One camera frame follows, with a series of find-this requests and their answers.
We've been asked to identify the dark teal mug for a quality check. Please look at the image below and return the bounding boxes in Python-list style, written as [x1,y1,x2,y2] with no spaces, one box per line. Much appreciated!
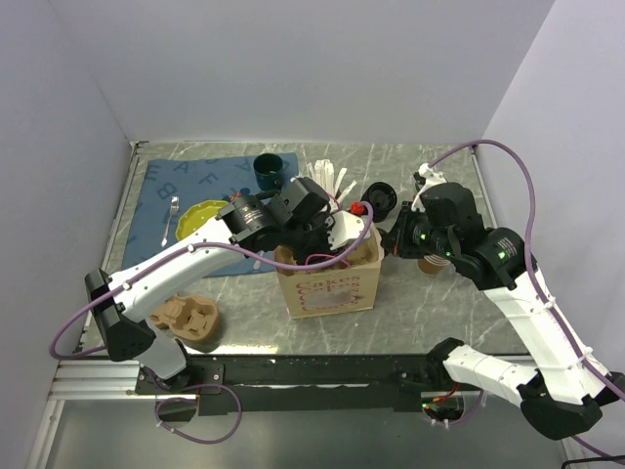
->
[253,153,284,192]

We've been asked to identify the pink paper gift bag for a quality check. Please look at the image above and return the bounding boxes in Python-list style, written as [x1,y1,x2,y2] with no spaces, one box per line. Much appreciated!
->
[276,257,384,319]

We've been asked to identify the yellow dotted plate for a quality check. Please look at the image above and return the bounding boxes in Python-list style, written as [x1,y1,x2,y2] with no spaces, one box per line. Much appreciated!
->
[175,199,228,241]

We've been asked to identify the stack of paper cups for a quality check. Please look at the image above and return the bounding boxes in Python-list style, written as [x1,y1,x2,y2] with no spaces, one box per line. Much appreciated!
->
[417,255,449,276]

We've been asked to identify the blue alphabet placemat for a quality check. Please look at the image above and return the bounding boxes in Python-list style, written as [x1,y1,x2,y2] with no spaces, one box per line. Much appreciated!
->
[121,152,301,279]

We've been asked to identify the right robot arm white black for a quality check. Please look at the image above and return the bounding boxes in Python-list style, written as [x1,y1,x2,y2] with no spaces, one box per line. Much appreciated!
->
[382,183,624,440]

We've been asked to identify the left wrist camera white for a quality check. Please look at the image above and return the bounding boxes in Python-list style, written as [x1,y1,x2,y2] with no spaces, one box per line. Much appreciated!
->
[325,210,368,251]

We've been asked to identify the silver fork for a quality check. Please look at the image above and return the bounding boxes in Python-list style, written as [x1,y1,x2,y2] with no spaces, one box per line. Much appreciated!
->
[160,196,180,248]

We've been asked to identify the brown cardboard cup carrier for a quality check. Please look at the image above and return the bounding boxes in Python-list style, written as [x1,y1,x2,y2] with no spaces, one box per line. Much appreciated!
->
[149,294,220,343]
[273,227,384,272]

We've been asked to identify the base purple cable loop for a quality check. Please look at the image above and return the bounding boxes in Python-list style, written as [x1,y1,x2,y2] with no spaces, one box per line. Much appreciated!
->
[154,381,243,446]

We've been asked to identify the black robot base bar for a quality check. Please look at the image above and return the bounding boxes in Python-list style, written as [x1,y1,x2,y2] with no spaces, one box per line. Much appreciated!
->
[135,354,454,416]

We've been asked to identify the stack of black lids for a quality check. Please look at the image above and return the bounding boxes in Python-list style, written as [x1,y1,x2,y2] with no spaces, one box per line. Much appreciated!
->
[360,182,397,223]

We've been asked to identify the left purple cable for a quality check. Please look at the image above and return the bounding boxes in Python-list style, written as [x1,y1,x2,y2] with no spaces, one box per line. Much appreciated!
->
[48,200,376,362]

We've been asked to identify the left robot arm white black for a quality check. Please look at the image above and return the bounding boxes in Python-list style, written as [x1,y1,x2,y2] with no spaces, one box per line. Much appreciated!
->
[85,177,352,393]

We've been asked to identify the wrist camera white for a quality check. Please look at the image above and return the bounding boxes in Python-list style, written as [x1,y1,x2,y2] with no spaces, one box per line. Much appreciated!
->
[325,210,368,251]
[410,163,447,212]

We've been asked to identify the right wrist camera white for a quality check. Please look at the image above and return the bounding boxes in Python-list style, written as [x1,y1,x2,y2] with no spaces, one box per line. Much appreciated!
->
[410,163,447,212]

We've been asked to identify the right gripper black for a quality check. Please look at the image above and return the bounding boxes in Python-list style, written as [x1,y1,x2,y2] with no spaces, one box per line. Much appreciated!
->
[380,199,456,259]

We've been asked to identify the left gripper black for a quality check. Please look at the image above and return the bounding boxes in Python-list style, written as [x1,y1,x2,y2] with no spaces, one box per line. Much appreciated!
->
[282,210,347,270]

